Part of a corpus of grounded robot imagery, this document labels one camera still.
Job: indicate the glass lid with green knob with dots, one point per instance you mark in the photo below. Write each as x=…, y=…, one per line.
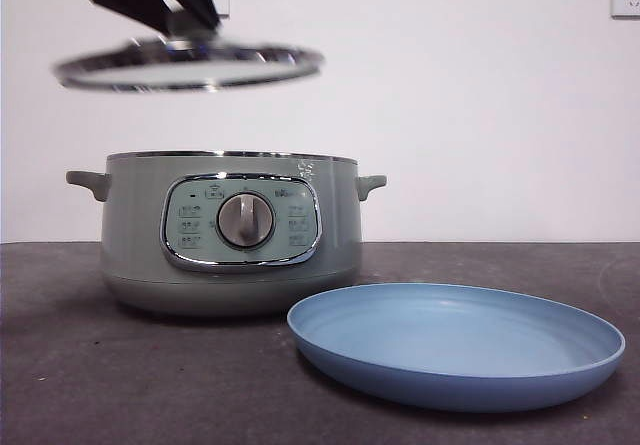
x=190, y=71

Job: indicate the pale green electric steamer pot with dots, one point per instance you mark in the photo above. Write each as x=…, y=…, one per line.
x=140, y=225

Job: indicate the blue round plate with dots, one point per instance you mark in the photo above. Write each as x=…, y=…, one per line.
x=450, y=345

